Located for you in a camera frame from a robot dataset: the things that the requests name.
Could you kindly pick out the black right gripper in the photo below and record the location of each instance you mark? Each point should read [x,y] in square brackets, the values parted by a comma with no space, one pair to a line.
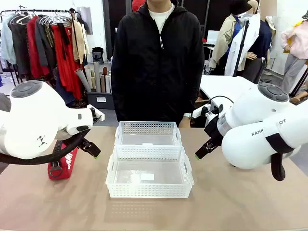
[215,131]

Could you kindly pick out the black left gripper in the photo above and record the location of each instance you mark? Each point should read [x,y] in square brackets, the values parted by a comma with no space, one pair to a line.
[83,144]

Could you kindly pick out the red campus zipper pouch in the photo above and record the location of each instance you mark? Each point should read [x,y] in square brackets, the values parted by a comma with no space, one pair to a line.
[68,163]

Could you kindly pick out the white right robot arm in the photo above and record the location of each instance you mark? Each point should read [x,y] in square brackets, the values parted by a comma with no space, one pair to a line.
[252,115]

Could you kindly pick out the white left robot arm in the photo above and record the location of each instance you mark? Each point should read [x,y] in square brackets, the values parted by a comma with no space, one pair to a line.
[29,120]

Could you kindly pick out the person's left hand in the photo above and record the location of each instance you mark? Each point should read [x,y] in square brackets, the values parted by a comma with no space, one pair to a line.
[184,123]

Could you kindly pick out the silver wristwatch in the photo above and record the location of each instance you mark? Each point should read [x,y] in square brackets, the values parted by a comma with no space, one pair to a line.
[187,115]

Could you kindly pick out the grey storage bin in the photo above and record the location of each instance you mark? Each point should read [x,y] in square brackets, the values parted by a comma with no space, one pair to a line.
[99,99]

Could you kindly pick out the small white perforated plastic basket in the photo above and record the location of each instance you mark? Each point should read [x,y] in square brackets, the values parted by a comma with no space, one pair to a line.
[148,126]

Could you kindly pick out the white background table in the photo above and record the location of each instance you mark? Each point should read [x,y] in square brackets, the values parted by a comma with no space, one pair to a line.
[223,86]

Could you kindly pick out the large white perforated plastic basket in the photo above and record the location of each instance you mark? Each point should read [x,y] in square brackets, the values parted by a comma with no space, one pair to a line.
[149,190]

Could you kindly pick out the blue denim garment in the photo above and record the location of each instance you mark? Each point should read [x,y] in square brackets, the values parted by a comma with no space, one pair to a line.
[63,91]

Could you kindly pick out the white paper roll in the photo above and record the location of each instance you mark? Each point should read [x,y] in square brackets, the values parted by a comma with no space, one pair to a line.
[108,84]

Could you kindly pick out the leaning grey paper roll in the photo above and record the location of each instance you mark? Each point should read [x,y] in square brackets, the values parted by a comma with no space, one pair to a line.
[83,80]

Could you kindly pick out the tall grey cardboard tube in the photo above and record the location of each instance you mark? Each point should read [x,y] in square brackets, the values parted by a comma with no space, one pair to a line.
[97,77]

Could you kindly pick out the long red hanging dress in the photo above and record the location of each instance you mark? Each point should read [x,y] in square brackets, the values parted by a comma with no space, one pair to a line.
[69,72]

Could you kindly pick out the person in black jacket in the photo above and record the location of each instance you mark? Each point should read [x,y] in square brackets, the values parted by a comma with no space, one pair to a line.
[156,72]

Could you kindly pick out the black backpack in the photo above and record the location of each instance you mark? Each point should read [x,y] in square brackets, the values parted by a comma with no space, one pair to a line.
[97,55]

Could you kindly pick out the grey cloth garment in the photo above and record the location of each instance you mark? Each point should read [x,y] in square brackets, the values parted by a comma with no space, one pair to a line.
[4,102]

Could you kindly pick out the black tripod pole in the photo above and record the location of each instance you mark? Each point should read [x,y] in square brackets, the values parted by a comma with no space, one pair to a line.
[241,45]

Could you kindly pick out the beige hanging garment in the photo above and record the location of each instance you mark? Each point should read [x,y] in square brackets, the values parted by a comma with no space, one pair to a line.
[78,41]

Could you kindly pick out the mannequin in beige coat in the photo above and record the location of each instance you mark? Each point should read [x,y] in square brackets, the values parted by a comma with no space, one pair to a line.
[223,38]

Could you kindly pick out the mannequin in white coat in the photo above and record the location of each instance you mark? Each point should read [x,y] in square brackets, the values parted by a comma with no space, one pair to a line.
[250,45]

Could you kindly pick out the red hanging jacket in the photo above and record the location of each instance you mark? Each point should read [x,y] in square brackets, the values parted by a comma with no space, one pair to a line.
[33,53]

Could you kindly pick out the grey hanging garment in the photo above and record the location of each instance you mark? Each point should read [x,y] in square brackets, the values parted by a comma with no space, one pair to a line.
[43,45]

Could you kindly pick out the mannequin in navy garment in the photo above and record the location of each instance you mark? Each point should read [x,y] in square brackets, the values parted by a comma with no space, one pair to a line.
[265,41]

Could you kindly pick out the dark grey hanging coat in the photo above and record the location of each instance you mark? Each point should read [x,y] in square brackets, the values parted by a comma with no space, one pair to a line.
[20,48]

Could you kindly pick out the mannequin in pink sweater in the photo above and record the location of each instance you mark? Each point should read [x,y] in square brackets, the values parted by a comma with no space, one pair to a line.
[297,45]

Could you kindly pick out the light blue hanging garment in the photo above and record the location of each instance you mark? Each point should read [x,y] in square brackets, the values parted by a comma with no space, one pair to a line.
[6,41]

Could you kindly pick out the black clothes rack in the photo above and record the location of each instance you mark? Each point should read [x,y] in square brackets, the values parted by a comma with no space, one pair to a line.
[36,11]

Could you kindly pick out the red hat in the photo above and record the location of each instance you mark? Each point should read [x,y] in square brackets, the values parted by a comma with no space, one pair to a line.
[138,4]

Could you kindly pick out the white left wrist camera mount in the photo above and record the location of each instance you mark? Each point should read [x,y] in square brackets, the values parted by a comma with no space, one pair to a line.
[97,115]

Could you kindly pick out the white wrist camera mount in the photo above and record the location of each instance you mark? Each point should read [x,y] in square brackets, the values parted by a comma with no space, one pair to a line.
[97,115]
[211,113]

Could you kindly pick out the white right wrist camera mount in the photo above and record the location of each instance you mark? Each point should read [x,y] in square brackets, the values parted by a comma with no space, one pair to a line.
[211,113]

